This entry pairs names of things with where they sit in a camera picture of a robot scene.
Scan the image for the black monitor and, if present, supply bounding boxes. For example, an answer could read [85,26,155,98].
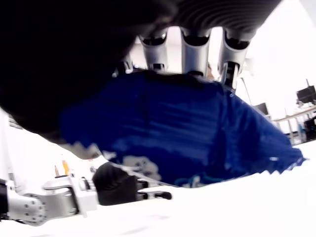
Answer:
[296,85,316,102]

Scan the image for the desk with metal legs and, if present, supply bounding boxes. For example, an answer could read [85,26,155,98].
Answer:
[273,105,316,147]

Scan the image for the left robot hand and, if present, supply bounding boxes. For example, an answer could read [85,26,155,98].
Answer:
[92,162,173,206]

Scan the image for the blue Oreo packet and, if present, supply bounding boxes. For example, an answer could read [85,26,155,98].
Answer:
[59,71,308,190]

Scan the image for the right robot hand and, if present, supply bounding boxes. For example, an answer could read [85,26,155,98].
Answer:
[0,0,282,160]

